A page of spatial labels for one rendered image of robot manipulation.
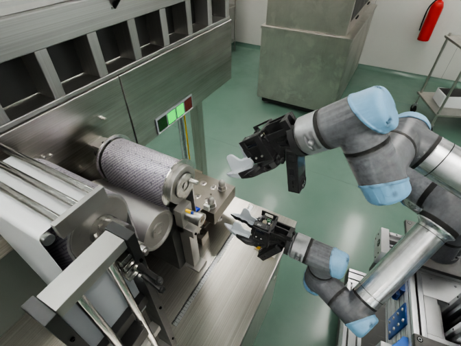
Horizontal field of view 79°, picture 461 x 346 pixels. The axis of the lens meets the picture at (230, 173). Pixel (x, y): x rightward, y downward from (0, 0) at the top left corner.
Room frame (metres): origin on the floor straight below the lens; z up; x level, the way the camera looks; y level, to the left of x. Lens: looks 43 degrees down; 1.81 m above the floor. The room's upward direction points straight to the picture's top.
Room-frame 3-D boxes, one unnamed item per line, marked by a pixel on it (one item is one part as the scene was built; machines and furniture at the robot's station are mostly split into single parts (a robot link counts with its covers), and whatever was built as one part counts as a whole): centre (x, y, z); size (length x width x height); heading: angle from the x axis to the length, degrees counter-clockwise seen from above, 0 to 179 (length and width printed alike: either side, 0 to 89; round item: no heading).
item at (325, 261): (0.42, -0.26, 1.11); 0.11 x 0.08 x 0.09; 61
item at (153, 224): (0.52, 0.31, 1.17); 0.26 x 0.12 x 0.12; 61
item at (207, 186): (0.80, 0.19, 1.00); 0.40 x 0.16 x 0.06; 61
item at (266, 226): (0.49, -0.13, 1.12); 0.12 x 0.08 x 0.09; 61
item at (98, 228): (0.34, 0.24, 1.33); 0.06 x 0.06 x 0.06; 61
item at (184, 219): (0.52, 0.12, 1.05); 0.06 x 0.05 x 0.31; 61
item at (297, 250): (0.45, -0.19, 1.11); 0.08 x 0.05 x 0.08; 151
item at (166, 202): (0.57, 0.15, 1.25); 0.15 x 0.01 x 0.15; 151
